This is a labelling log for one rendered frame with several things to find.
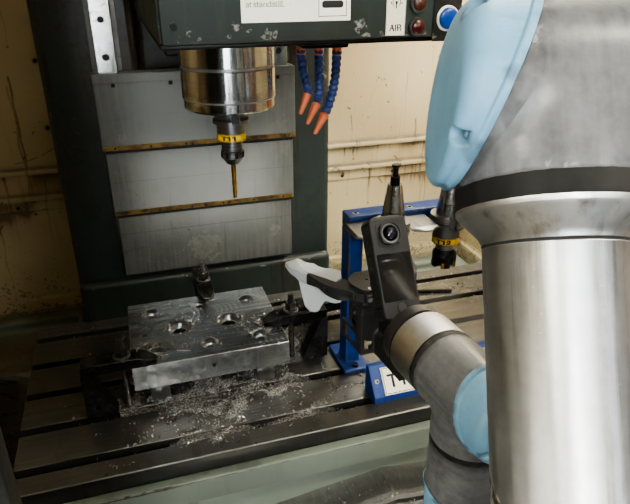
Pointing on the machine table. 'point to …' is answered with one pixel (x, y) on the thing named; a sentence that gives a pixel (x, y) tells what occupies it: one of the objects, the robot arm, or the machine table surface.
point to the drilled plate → (167, 374)
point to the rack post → (344, 353)
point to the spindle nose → (228, 80)
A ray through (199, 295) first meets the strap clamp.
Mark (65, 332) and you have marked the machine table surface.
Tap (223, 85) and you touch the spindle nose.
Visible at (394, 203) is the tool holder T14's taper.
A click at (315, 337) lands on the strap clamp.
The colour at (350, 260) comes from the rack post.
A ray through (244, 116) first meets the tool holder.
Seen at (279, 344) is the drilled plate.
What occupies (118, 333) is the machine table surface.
